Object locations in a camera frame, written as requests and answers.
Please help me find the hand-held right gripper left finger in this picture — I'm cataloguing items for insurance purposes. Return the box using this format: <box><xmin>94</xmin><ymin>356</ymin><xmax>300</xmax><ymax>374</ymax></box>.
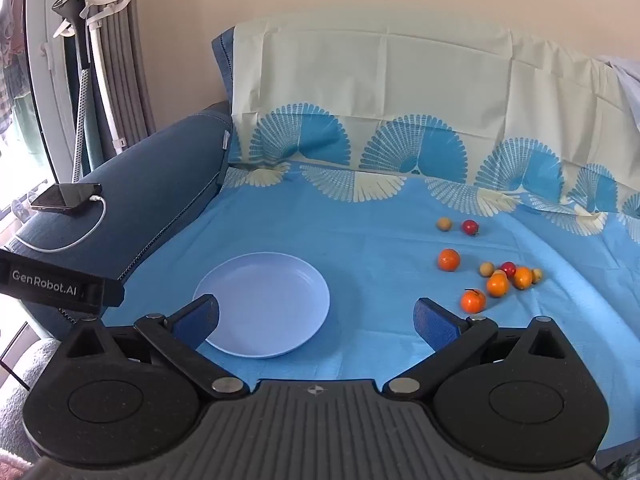
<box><xmin>62</xmin><ymin>294</ymin><xmax>251</xmax><ymax>402</ymax></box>

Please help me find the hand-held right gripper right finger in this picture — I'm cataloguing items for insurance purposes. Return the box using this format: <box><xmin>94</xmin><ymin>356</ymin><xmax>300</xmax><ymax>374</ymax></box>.
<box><xmin>382</xmin><ymin>297</ymin><xmax>576</xmax><ymax>402</ymax></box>

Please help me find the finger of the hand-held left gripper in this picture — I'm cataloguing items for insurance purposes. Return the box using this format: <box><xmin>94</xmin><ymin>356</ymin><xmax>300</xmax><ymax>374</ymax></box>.
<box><xmin>0</xmin><ymin>247</ymin><xmax>126</xmax><ymax>320</ymax></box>

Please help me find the light blue plate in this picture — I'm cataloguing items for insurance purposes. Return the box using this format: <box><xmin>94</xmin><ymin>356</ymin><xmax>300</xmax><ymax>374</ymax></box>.
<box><xmin>192</xmin><ymin>252</ymin><xmax>332</xmax><ymax>360</ymax></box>

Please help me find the blue fan-print bedsheet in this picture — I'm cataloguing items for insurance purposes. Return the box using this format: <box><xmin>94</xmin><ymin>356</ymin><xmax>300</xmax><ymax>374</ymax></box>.
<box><xmin>102</xmin><ymin>12</ymin><xmax>640</xmax><ymax>466</ymax></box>

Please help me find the white fluffy blanket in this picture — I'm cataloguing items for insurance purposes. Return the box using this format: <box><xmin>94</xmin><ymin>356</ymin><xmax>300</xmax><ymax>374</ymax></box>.
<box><xmin>0</xmin><ymin>337</ymin><xmax>61</xmax><ymax>456</ymax></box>

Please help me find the pink cloth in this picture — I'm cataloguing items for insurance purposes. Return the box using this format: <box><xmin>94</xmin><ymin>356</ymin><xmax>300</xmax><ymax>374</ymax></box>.
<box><xmin>0</xmin><ymin>452</ymin><xmax>36</xmax><ymax>480</ymax></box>

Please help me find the grey curtain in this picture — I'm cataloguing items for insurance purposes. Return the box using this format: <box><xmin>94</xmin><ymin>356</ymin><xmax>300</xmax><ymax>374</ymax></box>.
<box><xmin>75</xmin><ymin>0</ymin><xmax>156</xmax><ymax>171</ymax></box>

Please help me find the black garment steamer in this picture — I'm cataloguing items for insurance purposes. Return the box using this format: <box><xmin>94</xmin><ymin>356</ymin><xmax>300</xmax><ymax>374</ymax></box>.
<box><xmin>52</xmin><ymin>0</ymin><xmax>96</xmax><ymax>185</ymax></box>

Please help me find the pale patterned cloth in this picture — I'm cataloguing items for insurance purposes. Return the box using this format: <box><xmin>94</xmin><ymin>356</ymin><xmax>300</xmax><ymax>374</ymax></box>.
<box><xmin>597</xmin><ymin>55</ymin><xmax>640</xmax><ymax>141</ymax></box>

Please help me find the white charging cable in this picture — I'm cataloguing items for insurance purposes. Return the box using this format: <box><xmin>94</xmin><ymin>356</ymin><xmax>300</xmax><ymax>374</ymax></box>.
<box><xmin>14</xmin><ymin>194</ymin><xmax>108</xmax><ymax>253</ymax></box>

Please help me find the white window frame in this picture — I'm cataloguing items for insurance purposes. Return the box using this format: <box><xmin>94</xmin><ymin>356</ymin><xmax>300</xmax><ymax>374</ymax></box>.
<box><xmin>25</xmin><ymin>0</ymin><xmax>76</xmax><ymax>186</ymax></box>

